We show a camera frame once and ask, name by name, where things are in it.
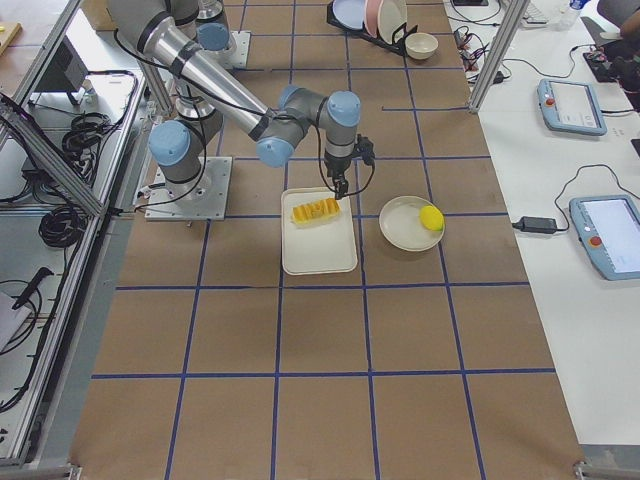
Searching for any cream plate in rack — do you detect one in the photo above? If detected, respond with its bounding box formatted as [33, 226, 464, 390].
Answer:
[378, 0, 408, 44]

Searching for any pink plate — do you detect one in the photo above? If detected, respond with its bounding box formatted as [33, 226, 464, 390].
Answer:
[364, 0, 382, 38]

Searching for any light blue plate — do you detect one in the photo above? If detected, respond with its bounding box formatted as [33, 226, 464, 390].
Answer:
[332, 0, 365, 30]

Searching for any striped orange bread loaf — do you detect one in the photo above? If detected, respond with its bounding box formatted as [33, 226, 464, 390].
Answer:
[291, 198, 341, 227]

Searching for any black power adapter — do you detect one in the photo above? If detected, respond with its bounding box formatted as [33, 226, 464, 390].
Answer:
[512, 216, 558, 234]

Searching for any black dish rack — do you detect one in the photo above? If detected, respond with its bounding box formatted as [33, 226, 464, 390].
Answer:
[326, 1, 418, 56]

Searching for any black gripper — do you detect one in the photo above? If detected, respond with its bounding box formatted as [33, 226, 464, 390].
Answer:
[326, 158, 351, 199]

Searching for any cream bowl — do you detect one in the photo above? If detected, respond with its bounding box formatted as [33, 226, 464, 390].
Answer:
[404, 32, 439, 60]

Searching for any aluminium frame post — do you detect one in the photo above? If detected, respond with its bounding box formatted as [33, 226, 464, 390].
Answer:
[468, 0, 529, 114]

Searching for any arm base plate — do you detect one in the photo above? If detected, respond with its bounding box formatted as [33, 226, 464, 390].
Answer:
[145, 156, 233, 221]
[196, 23, 251, 70]

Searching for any yellow lemon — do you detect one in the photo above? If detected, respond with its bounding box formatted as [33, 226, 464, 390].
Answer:
[419, 205, 445, 231]

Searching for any blue teach pendant far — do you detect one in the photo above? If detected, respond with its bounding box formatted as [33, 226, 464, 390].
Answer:
[536, 78, 608, 136]

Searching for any blue teach pendant near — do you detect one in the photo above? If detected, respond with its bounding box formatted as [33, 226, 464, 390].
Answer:
[569, 195, 639, 281]

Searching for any cardboard box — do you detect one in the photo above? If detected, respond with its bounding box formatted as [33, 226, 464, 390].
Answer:
[80, 0, 117, 32]

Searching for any cream round plate with lemon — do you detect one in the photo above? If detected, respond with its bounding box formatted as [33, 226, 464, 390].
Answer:
[379, 196, 445, 252]

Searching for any cream rectangular tray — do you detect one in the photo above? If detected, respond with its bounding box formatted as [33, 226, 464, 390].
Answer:
[281, 187, 358, 275]

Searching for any blue teach pendant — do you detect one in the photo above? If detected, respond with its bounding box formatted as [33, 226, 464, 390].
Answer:
[536, 78, 608, 136]
[569, 195, 639, 281]

